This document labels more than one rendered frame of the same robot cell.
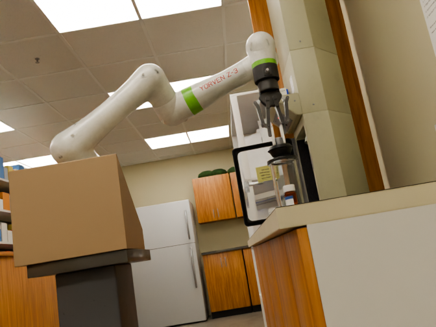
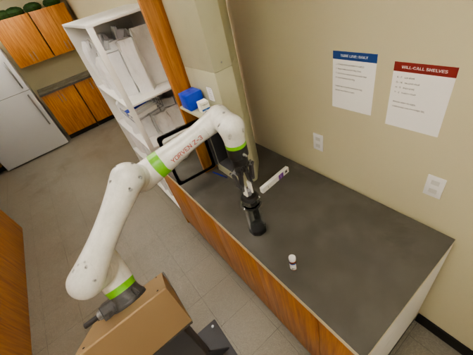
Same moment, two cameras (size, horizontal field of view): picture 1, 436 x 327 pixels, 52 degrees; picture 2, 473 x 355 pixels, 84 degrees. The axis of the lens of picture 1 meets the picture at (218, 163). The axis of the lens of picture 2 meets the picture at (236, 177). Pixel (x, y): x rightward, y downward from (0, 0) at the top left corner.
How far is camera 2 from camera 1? 146 cm
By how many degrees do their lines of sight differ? 57
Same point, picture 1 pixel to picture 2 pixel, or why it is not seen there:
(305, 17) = (223, 34)
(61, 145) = (89, 294)
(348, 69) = not seen: hidden behind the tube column
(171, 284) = (26, 127)
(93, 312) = (171, 344)
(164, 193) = not seen: outside the picture
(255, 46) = (234, 136)
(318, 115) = not seen: hidden behind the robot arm
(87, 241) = (165, 336)
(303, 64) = (225, 84)
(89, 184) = (153, 315)
